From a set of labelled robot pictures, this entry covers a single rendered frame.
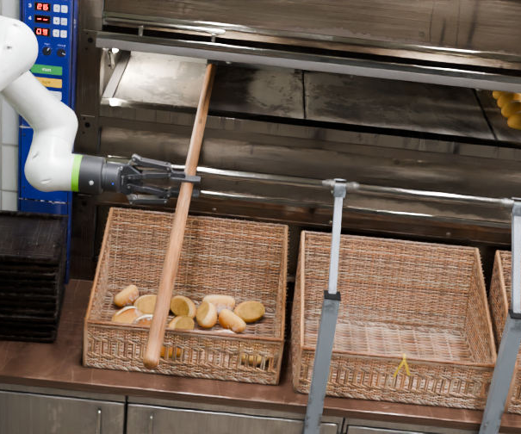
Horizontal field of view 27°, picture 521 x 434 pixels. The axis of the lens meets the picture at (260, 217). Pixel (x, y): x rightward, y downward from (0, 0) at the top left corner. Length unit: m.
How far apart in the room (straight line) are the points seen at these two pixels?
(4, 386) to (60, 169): 0.70
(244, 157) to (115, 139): 0.39
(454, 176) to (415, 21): 0.51
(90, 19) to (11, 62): 0.86
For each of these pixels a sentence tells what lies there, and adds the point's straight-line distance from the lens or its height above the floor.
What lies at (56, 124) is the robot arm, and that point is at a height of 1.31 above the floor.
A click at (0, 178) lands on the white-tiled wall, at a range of 3.38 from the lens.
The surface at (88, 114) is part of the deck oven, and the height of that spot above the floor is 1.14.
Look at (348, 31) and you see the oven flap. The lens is 3.09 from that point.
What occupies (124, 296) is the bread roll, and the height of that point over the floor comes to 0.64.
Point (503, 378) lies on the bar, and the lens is 2.94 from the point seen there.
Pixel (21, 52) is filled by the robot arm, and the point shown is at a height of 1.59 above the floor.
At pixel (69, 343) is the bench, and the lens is 3.18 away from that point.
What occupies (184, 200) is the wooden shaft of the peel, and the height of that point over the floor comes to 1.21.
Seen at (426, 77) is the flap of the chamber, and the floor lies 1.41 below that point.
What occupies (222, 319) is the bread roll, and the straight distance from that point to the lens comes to 3.23.
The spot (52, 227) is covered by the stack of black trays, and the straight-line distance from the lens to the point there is 3.21.
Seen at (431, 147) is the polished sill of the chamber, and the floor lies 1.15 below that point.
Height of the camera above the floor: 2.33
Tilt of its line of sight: 26 degrees down
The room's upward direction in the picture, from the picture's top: 7 degrees clockwise
